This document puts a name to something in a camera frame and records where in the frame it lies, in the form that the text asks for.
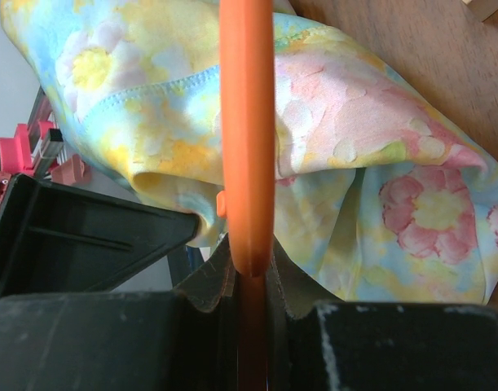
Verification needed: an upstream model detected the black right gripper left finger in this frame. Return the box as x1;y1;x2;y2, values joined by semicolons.
0;238;244;391

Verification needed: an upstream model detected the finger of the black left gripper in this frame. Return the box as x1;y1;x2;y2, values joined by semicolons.
0;174;199;298

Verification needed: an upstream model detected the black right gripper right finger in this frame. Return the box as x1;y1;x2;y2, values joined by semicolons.
266;239;498;391

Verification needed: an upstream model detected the floral pastel skirt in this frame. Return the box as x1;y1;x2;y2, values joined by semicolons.
0;1;498;304

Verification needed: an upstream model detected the orange plastic hanger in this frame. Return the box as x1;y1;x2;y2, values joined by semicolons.
217;1;275;390

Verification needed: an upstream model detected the red and black clamp fixture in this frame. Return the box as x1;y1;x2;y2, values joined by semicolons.
0;89;91;208

